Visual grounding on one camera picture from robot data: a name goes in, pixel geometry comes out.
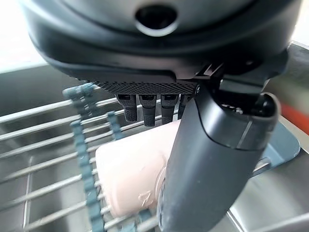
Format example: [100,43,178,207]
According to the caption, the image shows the stainless steel sink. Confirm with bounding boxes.
[0,41,309,232]

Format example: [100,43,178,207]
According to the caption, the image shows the roll-up steel drying rack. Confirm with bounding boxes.
[0,82,301,232]

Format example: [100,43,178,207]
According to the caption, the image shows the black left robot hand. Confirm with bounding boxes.
[20,0,293,232]

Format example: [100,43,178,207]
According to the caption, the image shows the pale pink plastic cup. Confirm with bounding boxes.
[95,120,182,218]

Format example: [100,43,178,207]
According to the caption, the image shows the orange object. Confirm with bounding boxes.
[280,102,309,136]

